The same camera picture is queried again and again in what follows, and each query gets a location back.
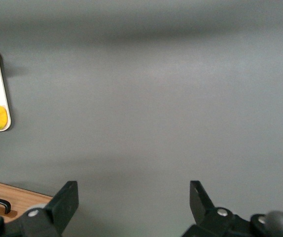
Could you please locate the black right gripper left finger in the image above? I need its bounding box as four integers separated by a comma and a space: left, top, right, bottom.
0, 180, 79, 237

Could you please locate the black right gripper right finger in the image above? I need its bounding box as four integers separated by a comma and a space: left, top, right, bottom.
181, 180, 283, 237

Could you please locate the wooden tray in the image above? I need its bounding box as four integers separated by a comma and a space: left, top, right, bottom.
0, 178, 53, 224

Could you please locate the grey translucent cable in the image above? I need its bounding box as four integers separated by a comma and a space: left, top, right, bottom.
265, 210, 283, 237

